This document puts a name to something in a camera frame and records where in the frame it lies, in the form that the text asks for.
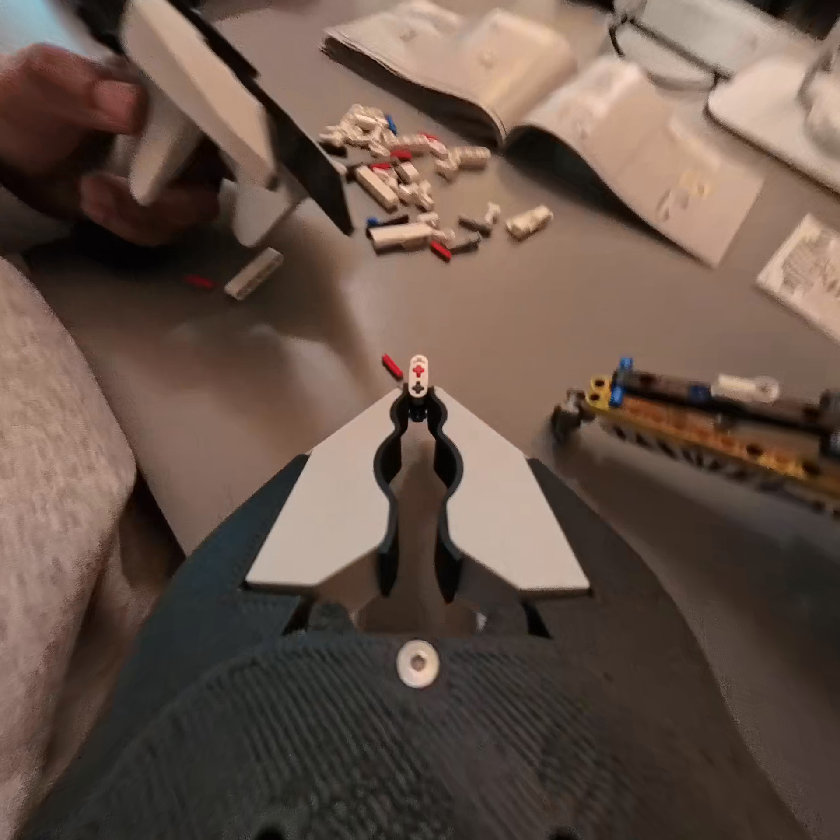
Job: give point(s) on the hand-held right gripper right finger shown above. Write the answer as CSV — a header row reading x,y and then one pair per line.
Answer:
x,y
518,525

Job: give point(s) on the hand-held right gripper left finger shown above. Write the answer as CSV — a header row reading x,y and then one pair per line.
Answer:
x,y
315,518

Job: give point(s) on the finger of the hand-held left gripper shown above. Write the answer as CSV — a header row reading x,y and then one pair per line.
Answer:
x,y
210,98
262,213

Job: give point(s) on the red lego pin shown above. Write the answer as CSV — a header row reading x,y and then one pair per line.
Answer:
x,y
199,282
392,366

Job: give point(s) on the small white lego liftarm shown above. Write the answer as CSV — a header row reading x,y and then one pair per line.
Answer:
x,y
418,375

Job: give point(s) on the white lego beam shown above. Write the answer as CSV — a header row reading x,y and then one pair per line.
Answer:
x,y
253,274

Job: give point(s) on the pile of small lego pieces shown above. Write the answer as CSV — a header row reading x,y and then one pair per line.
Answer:
x,y
407,177

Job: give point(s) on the partly built lego model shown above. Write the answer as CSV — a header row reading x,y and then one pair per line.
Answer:
x,y
709,423

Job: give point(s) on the person's left hand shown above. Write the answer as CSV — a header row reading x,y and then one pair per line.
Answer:
x,y
46,118

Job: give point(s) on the open instruction booklet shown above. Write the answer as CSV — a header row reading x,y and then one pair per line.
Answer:
x,y
590,131

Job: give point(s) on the printed leaflet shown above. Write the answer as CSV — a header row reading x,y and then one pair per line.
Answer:
x,y
804,279

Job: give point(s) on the white stand base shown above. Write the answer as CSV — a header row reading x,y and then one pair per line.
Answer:
x,y
761,111

